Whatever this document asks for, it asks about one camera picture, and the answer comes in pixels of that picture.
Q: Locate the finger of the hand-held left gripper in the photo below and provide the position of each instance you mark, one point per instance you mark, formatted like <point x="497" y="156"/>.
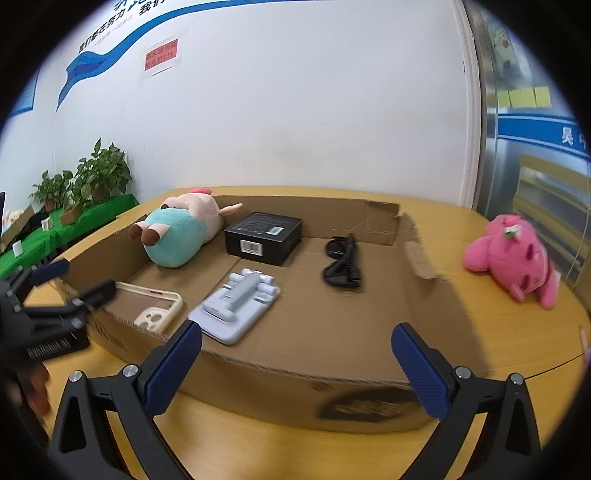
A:
<point x="99" y="291"/>
<point x="51" y="270"/>

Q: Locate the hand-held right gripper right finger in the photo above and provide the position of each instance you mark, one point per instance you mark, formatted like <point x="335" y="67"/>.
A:
<point x="420" y="369"/>

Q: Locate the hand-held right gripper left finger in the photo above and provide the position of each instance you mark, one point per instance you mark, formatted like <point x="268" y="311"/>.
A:
<point x="173" y="369"/>

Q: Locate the brown cardboard box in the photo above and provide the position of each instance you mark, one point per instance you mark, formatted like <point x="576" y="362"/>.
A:
<point x="300" y="346"/>

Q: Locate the black sunglasses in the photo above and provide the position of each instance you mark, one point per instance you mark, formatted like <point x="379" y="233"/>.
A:
<point x="339" y="274"/>

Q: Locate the black product box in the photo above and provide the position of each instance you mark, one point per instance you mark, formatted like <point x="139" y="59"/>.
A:
<point x="263" y="230"/>

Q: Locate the wooden desktop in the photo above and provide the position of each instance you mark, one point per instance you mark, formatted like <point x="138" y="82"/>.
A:
<point x="485" y="332"/>

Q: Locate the person's left hand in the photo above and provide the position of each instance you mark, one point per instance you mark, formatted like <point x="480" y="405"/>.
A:
<point x="36" y="390"/>

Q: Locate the small white box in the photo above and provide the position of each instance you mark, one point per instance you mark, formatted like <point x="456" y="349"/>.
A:
<point x="46" y="225"/>

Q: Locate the cream phone case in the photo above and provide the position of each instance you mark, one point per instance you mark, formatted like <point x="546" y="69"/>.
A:
<point x="154" y="318"/>

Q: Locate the green table cloth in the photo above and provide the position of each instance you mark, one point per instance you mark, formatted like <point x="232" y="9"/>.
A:
<point x="92" y="217"/>

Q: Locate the pale lavender phone stand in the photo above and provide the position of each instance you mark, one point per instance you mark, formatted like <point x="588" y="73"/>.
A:
<point x="231" y="318"/>

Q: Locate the small potted green plant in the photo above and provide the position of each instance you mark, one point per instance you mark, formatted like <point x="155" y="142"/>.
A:
<point x="51" y="189"/>

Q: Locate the teal and pink pig plush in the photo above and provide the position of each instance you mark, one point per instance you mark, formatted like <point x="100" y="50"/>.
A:
<point x="175" y="235"/>

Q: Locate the large potted green plant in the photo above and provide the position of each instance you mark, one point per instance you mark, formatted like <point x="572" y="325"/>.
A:
<point x="104" y="170"/>

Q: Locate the pink plush toy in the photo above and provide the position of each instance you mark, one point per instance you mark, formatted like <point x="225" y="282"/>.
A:
<point x="508" y="258"/>

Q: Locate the blue door strip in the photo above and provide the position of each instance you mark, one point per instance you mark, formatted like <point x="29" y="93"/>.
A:
<point x="531" y="131"/>

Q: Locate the yellow sticky note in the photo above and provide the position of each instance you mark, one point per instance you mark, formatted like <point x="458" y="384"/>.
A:
<point x="521" y="97"/>
<point x="542" y="96"/>
<point x="503" y="98"/>

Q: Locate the cartoon pig door poster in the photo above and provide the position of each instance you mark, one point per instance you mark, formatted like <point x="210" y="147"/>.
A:
<point x="505" y="46"/>

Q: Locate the blue framed wall notice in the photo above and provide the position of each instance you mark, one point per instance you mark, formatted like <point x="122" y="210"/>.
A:
<point x="27" y="92"/>

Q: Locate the blue wave wall banner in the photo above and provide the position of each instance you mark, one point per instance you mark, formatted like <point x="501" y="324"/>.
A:
<point x="87" y="64"/>

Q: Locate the red wall notice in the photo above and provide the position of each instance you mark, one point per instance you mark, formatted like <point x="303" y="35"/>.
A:
<point x="162" y="51"/>

